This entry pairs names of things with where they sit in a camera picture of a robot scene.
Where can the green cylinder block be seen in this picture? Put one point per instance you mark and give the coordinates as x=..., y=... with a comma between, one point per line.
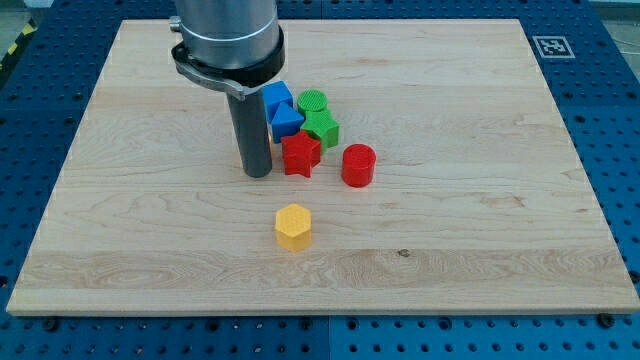
x=311, y=100

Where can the green star block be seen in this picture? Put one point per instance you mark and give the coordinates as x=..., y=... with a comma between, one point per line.
x=322, y=126

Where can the red cylinder block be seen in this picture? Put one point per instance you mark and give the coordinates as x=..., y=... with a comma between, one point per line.
x=358, y=165

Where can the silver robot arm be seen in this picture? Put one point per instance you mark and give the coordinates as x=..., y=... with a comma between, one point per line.
x=230, y=46

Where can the red star block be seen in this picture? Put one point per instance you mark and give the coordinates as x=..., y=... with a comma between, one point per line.
x=301, y=153

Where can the blue cube block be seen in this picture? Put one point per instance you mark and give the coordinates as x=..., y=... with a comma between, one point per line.
x=273, y=95

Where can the blue triangle block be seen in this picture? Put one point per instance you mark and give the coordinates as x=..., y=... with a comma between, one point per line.
x=286, y=122

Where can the yellow hexagon block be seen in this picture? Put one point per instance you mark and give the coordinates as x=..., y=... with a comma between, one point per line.
x=293, y=227

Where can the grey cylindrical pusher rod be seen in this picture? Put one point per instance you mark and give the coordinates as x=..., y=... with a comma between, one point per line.
x=250, y=126

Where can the white fiducial marker tag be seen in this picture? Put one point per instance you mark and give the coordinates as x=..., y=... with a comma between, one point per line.
x=553, y=47

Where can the wooden board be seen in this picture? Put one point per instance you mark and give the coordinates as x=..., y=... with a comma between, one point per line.
x=478, y=204

